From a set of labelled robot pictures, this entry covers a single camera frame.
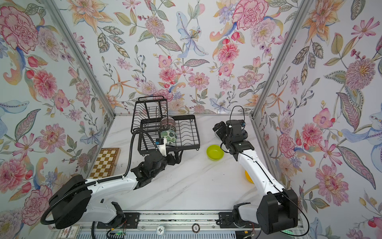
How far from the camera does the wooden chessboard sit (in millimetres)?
897

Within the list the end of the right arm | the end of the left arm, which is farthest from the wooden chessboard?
the end of the right arm

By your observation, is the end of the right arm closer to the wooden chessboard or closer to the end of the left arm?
the end of the left arm
